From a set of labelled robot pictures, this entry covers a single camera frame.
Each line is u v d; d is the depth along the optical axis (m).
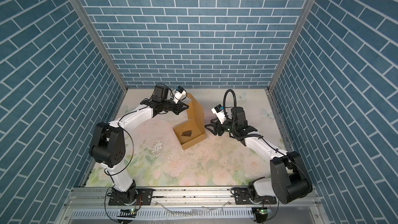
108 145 0.48
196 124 0.99
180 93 0.81
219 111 0.74
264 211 0.71
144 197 0.74
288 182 0.42
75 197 0.75
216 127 0.74
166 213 0.70
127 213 0.72
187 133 0.94
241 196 0.74
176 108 0.80
